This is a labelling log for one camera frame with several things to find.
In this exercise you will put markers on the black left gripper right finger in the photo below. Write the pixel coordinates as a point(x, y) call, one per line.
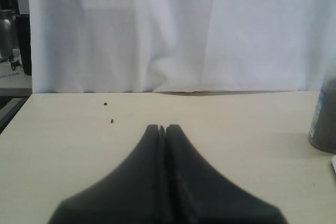
point(200, 194)

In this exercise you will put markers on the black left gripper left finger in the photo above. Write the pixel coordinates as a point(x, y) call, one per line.
point(134, 192)

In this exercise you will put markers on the silver metal bottle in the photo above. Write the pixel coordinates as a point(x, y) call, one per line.
point(8, 34)

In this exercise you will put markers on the translucent plastic tall container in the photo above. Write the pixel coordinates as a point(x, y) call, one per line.
point(322, 130)

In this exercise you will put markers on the grey side table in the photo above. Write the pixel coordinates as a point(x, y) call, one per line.
point(16, 87)

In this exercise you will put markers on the white backdrop curtain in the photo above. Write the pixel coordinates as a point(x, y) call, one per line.
point(180, 45)

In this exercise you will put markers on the black cylinder container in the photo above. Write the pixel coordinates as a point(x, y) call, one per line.
point(23, 35)

